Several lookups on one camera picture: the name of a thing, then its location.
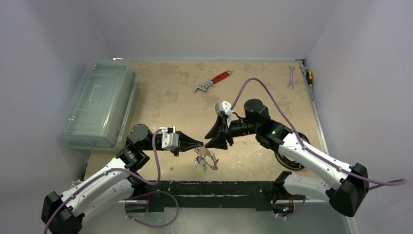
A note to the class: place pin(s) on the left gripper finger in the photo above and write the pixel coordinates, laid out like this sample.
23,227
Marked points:
186,142
187,148

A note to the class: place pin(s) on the yellow black screwdriver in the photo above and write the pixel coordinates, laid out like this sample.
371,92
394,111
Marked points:
309,79

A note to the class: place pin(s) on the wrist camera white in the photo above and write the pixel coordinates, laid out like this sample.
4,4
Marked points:
223,109
169,139

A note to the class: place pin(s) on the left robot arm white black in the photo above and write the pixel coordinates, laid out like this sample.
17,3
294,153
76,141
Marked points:
64,213

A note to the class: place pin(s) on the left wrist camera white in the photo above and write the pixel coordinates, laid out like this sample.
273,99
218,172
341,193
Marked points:
169,139

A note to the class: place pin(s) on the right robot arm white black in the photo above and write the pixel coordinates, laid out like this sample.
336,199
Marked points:
340,184

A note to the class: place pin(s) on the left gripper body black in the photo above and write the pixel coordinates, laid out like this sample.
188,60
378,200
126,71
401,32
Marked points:
175,151

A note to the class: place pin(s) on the aluminium frame rail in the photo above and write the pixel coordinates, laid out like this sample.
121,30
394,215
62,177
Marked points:
303,70

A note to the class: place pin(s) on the silver open end wrench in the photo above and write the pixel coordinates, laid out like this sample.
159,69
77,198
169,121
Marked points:
291,80

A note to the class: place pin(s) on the large white keyring with keys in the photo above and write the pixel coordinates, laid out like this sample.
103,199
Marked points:
205,159

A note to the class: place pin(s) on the clear plastic storage box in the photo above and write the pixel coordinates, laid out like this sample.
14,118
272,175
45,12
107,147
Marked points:
100,107

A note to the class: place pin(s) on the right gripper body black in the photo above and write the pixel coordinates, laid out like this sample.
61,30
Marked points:
227,129

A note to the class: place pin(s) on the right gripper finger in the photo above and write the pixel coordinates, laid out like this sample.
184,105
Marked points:
217,143
220,124

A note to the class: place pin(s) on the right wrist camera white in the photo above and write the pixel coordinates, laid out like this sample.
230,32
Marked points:
223,109

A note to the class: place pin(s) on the red handled adjustable wrench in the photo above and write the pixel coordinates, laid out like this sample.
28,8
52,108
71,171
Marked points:
216,79

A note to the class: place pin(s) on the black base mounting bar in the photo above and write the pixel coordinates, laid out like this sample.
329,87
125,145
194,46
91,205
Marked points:
258,195

